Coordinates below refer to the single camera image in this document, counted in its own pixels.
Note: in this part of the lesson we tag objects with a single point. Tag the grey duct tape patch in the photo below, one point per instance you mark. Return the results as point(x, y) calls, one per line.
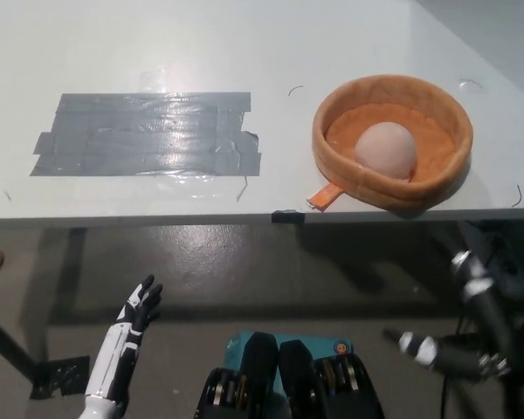
point(144, 135)

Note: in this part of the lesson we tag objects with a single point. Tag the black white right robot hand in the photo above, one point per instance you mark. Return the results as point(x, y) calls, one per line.
point(495, 331)

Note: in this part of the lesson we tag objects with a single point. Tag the black teal robot torso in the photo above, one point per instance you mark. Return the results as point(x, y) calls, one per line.
point(288, 379)

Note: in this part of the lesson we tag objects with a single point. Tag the black tape strip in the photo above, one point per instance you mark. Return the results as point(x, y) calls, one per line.
point(288, 216)

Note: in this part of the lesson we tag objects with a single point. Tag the white plush dumpling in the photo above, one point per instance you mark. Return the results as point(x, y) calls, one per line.
point(386, 150)

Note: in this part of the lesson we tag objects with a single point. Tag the orange soft plush plate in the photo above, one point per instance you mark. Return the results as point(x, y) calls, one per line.
point(393, 194)

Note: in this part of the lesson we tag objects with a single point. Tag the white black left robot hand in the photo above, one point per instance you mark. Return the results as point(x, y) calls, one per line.
point(113, 353)

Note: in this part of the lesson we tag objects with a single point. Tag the black table leg with foot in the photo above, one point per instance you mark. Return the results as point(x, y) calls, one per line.
point(59, 377)

